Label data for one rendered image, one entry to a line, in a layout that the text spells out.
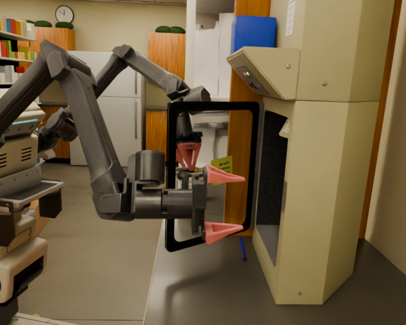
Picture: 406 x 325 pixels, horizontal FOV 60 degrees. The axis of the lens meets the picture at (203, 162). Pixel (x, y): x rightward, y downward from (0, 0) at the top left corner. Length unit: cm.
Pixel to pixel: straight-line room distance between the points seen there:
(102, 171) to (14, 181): 68
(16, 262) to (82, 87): 78
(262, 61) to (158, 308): 58
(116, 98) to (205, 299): 501
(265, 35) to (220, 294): 64
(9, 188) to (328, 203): 102
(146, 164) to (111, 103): 509
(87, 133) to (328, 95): 50
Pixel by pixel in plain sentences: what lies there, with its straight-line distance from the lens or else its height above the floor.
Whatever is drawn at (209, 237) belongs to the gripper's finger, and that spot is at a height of 116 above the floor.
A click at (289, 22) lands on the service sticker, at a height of 157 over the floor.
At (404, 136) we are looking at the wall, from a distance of 121.
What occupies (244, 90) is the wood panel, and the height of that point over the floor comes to 142.
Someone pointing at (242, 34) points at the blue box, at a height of 156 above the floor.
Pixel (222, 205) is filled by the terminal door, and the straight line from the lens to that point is 102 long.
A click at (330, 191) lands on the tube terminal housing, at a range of 81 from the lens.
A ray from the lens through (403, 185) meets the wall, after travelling 121.
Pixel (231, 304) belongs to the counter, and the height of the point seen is 94.
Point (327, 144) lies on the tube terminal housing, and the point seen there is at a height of 132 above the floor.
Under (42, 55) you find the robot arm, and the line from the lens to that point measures 98.
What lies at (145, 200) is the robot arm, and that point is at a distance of 64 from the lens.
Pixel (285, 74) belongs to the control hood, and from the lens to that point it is 74.
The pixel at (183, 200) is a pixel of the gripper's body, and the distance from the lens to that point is 64.
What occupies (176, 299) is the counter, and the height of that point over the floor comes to 94.
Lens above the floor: 144
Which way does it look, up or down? 13 degrees down
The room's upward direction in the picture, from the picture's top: 2 degrees clockwise
